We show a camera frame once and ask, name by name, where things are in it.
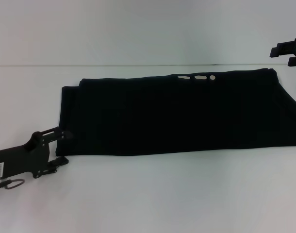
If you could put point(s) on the black t-shirt with FREE print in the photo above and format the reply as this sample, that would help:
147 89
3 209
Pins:
174 116

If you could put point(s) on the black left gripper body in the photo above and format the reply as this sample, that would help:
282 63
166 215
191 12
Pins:
21 160

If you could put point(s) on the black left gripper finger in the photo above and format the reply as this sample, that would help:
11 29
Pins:
59 162
53 134

